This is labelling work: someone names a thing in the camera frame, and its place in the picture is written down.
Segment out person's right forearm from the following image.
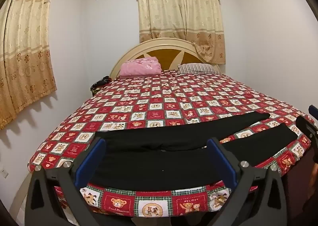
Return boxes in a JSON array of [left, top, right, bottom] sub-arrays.
[[307, 163, 318, 200]]

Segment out dark patterned cloth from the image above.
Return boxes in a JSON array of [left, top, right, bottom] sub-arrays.
[[90, 76, 112, 97]]

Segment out cream wooden headboard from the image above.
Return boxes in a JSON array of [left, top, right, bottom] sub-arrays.
[[109, 38, 221, 80]]

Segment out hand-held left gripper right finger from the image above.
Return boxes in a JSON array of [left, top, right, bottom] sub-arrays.
[[207, 138, 289, 226]]

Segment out pink folded blanket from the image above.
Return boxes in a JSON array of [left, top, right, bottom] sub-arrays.
[[120, 57, 162, 77]]

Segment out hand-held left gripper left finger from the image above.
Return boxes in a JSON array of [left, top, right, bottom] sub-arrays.
[[24, 137, 107, 226]]

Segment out beige floral curtain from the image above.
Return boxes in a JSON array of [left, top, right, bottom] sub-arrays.
[[0, 0, 57, 130]]

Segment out beige curtain with valance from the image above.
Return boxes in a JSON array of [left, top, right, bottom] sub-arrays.
[[135, 0, 226, 65]]

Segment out red teddy bear print bedsheet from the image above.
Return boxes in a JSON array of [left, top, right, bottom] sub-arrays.
[[28, 69, 317, 218]]

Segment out striped pillow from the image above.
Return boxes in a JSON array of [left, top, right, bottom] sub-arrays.
[[178, 63, 221, 75]]

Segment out black pants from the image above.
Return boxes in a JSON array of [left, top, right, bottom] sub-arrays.
[[88, 112, 299, 191]]

